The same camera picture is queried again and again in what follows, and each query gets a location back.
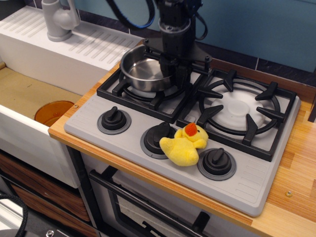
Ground grey toy stove top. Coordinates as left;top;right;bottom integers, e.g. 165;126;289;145
63;56;302;218

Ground black oven door handle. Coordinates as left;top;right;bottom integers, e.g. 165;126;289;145
89;166;209;237

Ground black right stove knob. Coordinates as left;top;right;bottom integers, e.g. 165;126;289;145
197;148;237;181

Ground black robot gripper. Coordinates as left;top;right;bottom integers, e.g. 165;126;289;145
143;18;212;89

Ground grey toy faucet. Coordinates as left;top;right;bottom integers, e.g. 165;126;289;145
41;0;80;42

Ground black braided cable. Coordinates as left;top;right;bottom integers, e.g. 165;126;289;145
0;192;29;237

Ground yellow stuffed duck toy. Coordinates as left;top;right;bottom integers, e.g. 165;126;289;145
159;123;209;167

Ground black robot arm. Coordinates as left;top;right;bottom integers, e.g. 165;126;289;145
143;0;212;92

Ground stainless steel saucepan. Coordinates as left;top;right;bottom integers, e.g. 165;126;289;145
120;45;174;92

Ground black right burner grate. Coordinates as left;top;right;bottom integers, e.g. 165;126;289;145
176;69;300;161

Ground orange plastic sink drain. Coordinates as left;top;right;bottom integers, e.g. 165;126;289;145
34;100;74;127

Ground white toy sink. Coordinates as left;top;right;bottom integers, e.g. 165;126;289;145
0;6;140;188

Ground wooden drawer fronts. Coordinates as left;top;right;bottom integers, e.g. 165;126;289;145
0;151;97;237

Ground black left burner grate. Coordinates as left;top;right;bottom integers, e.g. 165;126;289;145
97;69;208;123

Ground black left stove knob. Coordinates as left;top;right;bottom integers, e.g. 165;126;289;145
97;106;131;135

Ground black blue arm cable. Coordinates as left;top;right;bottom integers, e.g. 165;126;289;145
105;0;209;41

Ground black stove knob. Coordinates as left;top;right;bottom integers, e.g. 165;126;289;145
97;106;131;135
197;148;237;181
140;122;176;159

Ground black middle stove knob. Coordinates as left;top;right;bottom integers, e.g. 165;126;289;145
140;122;176;159

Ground black burner grate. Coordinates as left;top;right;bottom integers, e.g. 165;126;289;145
97;69;208;123
176;69;300;161

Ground grey oven door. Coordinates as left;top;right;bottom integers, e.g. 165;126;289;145
82;155;254;237

